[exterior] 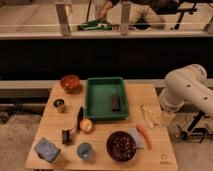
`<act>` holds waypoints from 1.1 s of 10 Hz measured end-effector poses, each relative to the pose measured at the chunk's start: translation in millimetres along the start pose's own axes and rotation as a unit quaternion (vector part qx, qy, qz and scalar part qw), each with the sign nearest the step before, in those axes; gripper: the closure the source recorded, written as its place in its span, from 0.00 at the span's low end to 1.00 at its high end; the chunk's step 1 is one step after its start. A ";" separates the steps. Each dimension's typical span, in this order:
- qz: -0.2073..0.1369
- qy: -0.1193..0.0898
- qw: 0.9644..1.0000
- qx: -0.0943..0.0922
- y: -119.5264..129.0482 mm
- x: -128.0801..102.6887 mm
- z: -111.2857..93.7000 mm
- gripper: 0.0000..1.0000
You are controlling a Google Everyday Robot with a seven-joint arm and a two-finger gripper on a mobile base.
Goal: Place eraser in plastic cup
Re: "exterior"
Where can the dark brown eraser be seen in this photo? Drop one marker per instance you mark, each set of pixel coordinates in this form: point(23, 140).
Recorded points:
point(115, 103)

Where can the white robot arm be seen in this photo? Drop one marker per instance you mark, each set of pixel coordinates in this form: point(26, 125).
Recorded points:
point(186, 85)

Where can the small metal cup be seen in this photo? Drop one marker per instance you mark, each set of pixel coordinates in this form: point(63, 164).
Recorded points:
point(59, 104)

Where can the blue plastic cup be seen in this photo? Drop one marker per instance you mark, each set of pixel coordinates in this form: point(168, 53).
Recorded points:
point(85, 151)

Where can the green plastic tray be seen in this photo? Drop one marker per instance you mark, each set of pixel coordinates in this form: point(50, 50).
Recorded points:
point(98, 99)

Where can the orange-red bowl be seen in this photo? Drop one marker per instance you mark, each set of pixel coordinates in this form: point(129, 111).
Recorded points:
point(70, 83)

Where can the orange carrot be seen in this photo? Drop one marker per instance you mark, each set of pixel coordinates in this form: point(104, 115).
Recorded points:
point(144, 133)

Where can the dark brown bowl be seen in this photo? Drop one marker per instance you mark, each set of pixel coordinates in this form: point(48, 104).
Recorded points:
point(121, 146)

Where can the green object in background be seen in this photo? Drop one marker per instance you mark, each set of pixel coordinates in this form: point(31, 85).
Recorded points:
point(95, 25)

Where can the grey cloth piece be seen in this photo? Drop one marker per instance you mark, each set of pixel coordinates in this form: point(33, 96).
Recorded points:
point(138, 140)

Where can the person in background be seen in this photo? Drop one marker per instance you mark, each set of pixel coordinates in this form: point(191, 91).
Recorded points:
point(144, 13)

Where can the blue sponge block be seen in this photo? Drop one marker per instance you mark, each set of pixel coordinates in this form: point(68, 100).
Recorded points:
point(46, 150)

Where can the black handled brush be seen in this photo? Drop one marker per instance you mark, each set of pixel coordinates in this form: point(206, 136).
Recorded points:
point(68, 135)

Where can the wooden post right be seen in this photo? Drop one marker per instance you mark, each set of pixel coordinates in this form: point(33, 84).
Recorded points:
point(125, 12)

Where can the wooden post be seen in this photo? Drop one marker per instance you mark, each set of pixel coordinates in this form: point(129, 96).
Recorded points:
point(62, 17)
point(125, 12)

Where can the wooden post left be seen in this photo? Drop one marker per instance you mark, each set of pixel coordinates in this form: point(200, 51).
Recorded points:
point(62, 17)

